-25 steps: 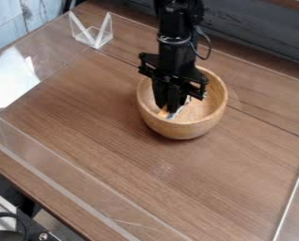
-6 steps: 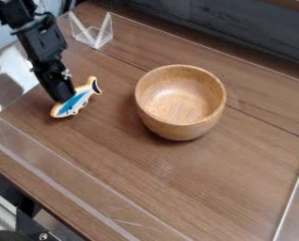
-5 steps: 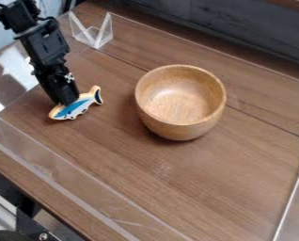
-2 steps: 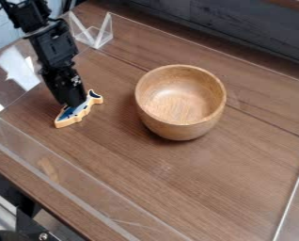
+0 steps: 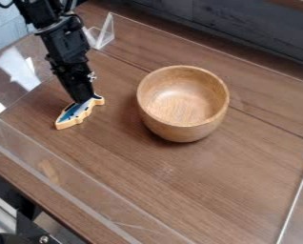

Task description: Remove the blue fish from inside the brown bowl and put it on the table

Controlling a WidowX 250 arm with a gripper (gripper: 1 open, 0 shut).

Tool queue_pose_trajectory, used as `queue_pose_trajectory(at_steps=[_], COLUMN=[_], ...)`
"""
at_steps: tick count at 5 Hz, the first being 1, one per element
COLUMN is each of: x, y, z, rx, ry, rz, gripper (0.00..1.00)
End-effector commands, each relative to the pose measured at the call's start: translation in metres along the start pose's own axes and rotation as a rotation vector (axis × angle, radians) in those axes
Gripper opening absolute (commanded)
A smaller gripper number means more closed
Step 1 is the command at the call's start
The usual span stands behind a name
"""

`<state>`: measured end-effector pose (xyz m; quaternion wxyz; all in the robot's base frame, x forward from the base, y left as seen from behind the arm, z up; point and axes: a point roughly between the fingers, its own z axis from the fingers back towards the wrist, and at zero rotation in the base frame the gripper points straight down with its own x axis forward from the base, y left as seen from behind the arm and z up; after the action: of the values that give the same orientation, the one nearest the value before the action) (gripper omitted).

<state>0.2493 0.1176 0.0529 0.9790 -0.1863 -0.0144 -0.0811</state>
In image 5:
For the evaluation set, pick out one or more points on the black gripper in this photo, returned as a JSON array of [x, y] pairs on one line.
[[66, 46]]

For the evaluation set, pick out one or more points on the blue wooden toy fish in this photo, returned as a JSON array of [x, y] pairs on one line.
[[76, 112]]

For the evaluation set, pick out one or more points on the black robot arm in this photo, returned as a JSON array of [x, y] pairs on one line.
[[38, 10]]

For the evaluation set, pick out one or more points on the brown wooden bowl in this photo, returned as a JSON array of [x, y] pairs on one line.
[[182, 101]]

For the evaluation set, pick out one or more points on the clear acrylic front barrier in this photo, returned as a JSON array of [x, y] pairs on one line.
[[89, 208]]

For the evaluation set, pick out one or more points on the black metal mount with screw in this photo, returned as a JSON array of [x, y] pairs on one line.
[[44, 230]]

